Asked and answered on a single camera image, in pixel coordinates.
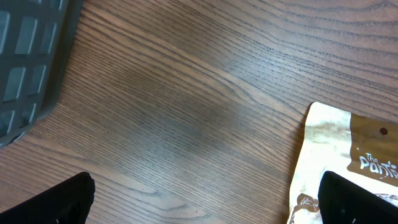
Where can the brown snack pouch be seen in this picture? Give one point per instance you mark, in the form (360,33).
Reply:
(360,149)

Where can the dark grey mesh basket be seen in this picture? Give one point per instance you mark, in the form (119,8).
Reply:
(36,39)

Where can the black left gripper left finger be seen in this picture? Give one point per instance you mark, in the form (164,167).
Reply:
(69,202)

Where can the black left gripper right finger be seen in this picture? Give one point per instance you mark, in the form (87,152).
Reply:
(341,201)

